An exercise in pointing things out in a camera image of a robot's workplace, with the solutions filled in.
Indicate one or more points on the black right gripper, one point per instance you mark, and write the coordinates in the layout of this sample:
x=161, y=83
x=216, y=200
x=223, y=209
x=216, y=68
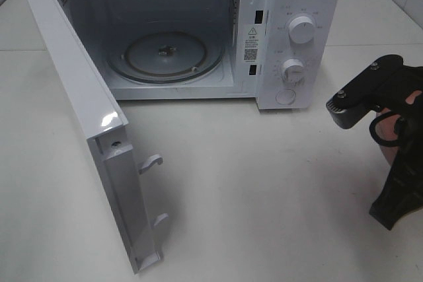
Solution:
x=402, y=192

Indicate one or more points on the pink plate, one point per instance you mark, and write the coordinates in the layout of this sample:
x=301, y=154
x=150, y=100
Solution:
x=385, y=130

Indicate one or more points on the lower white timer knob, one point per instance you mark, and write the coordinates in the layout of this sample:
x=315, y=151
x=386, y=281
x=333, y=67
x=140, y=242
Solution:
x=292, y=70

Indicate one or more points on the round white door button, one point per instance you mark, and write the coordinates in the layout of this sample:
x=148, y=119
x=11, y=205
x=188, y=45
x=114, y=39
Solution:
x=285, y=96

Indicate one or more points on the upper white power knob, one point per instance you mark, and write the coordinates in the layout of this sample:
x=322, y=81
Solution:
x=301, y=29

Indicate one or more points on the white microwave oven body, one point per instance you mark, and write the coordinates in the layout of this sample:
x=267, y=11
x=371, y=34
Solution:
x=100, y=24

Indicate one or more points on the white warning label sticker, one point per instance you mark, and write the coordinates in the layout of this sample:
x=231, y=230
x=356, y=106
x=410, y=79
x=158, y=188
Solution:
x=252, y=40

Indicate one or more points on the glass microwave turntable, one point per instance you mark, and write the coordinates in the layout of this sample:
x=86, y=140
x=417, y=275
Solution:
x=166, y=57

